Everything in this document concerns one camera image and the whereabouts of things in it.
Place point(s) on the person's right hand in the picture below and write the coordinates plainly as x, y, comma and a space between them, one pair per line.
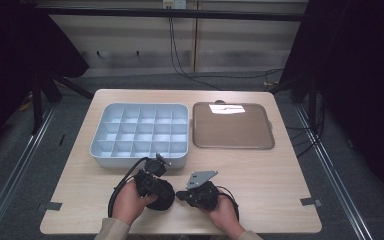
225, 215

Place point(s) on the black metal stand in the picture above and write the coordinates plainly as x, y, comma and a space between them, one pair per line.
37, 100

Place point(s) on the brown plastic tray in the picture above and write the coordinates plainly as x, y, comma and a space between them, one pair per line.
233, 130

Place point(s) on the metal floor rail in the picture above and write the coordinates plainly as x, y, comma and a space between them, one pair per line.
16, 170
333, 173

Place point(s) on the person's left hand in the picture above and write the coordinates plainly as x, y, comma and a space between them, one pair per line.
126, 203

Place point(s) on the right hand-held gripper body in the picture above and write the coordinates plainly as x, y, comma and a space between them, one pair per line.
203, 196

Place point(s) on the black horizontal bar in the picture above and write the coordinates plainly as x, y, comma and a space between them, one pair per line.
180, 14

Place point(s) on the white wall power outlet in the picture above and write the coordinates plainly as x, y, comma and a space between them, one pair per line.
175, 4

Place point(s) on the black sock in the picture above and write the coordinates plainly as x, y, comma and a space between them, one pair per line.
166, 200

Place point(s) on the small black stick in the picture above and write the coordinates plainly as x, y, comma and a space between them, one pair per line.
62, 140

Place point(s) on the pale blue divided storage box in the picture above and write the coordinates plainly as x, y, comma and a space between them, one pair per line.
140, 133

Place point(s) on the black curtain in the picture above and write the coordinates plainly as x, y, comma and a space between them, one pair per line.
10, 66
360, 83

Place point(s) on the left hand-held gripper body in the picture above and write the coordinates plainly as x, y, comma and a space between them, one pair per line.
150, 181

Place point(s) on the grey tape piece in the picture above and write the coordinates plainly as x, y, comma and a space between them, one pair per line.
50, 206
310, 201

